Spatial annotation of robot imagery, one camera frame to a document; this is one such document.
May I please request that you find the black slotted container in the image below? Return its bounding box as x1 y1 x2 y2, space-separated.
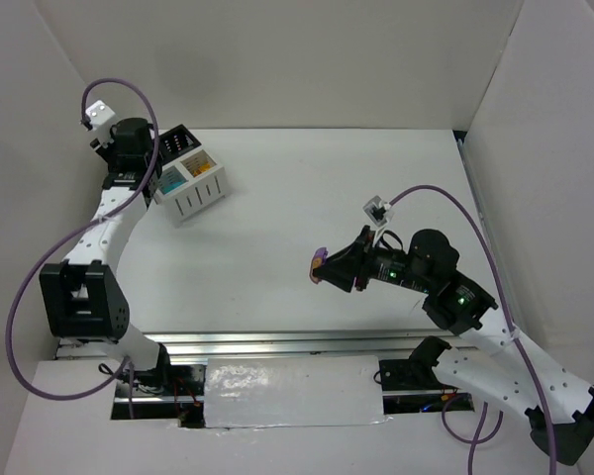
159 125 201 164

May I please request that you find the aluminium rail right side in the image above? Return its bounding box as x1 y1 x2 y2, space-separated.
453 131 519 333

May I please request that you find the yellow rounded lego brick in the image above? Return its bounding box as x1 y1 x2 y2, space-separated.
191 163 212 177

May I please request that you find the aluminium table rail front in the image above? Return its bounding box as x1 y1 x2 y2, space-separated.
148 329 472 363

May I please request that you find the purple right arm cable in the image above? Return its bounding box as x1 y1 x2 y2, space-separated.
385 185 558 475

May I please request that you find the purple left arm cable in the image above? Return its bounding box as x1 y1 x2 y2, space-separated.
5 78 160 420

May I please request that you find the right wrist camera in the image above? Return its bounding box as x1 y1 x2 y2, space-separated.
362 195 393 229

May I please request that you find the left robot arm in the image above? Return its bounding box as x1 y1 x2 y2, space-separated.
39 118 171 389

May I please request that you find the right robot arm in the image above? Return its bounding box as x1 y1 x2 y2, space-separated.
310 227 594 466

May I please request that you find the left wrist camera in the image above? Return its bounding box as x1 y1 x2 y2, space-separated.
81 100 117 132

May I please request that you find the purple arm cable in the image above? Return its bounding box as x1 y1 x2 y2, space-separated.
5 78 160 420
385 185 558 475

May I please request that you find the white foam board front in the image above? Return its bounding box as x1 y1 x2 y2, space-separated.
204 355 385 428

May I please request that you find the white slotted container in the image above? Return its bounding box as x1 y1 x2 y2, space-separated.
154 146 232 227

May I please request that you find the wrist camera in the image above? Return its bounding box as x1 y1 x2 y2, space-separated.
81 100 117 132
362 195 393 229

